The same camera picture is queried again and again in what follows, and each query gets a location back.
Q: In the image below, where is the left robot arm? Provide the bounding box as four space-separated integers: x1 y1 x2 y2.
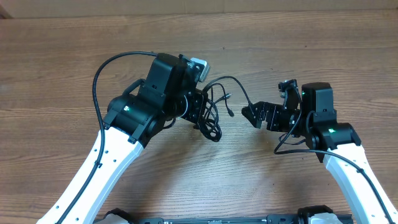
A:
38 53 210 223

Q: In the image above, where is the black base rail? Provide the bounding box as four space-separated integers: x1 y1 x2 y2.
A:
96 205 354 224

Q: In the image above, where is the thick black USB cable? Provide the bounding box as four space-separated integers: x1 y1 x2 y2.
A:
197 82 235 143

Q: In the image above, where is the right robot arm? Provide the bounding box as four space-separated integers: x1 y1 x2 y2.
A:
241 80 397 223

